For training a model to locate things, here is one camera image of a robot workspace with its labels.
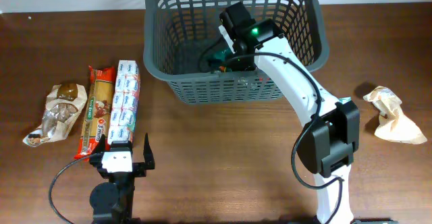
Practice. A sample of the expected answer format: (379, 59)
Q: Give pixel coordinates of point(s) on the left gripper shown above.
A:
(140, 169)

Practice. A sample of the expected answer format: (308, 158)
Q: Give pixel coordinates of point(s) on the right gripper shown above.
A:
(237, 66)

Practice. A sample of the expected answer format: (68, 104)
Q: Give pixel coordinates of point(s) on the green Nescafe coffee bag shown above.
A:
(216, 61)

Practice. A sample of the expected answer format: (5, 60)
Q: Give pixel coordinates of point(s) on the white tissue multipack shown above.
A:
(125, 102)

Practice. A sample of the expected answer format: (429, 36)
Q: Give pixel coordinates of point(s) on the red spaghetti pasta pack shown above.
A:
(97, 115)

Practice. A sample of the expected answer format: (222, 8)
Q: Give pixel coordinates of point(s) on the grey plastic shopping basket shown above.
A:
(180, 35)

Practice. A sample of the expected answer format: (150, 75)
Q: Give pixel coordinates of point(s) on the beige brown cookie bag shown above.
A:
(63, 105)

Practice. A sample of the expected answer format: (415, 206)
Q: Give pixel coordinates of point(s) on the beige paper bag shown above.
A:
(394, 125)

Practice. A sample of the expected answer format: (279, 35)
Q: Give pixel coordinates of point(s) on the light teal snack packet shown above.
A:
(345, 100)

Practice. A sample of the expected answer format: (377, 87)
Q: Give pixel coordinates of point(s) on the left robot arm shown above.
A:
(112, 201)

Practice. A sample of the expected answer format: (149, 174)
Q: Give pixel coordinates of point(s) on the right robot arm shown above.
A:
(323, 154)

